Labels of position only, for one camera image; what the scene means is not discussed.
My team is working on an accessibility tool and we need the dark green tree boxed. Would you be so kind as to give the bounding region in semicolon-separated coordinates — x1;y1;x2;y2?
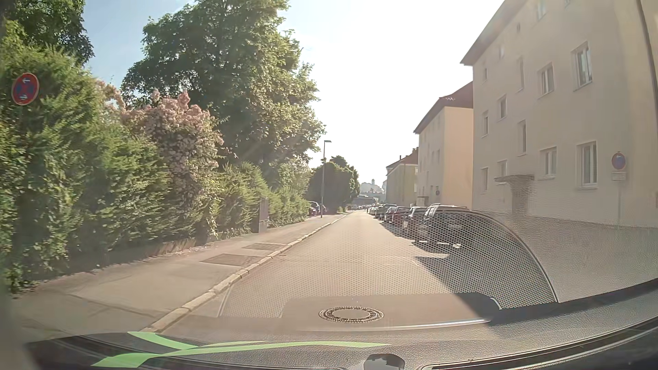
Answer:
306;156;361;212

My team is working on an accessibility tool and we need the distant pale building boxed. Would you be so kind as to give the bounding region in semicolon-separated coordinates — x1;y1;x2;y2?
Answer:
359;179;387;202

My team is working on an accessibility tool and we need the yellowish building with red roof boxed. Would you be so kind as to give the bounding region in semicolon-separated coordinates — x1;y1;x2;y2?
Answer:
386;148;419;207

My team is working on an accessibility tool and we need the grey asphalt road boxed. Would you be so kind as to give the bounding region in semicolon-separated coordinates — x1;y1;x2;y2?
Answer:
162;211;558;332

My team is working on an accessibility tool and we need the row of parked cars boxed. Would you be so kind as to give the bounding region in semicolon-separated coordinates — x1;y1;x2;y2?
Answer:
367;203;494;252

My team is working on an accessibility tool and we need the cream building with red roof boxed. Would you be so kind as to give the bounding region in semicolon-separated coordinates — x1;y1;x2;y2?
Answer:
413;82;474;209

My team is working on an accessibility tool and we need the large green tree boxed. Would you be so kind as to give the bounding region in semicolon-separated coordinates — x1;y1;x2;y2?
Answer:
121;0;326;178

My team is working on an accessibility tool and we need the pink flowering bush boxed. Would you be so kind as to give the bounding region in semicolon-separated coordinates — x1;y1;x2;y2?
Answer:
98;81;225;206

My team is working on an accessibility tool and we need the grey paved pavement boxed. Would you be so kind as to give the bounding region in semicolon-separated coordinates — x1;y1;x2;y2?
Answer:
10;213;349;340

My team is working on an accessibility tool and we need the large cream apartment building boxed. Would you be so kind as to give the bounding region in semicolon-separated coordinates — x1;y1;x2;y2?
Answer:
461;0;658;229

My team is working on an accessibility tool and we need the tall green hedge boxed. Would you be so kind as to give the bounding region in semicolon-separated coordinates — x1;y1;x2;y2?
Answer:
0;21;311;294

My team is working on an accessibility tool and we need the round no-stopping road sign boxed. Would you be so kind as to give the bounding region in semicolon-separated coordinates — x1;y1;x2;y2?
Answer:
11;72;40;107

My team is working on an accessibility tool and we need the tall green tree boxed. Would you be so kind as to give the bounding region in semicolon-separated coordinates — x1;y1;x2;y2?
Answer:
0;0;95;65

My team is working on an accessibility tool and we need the grey lamp post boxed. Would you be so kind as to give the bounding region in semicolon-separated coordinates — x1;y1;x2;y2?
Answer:
320;140;332;219

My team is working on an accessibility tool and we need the round road sign on post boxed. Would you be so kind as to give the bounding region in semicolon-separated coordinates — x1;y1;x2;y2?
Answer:
611;151;627;225

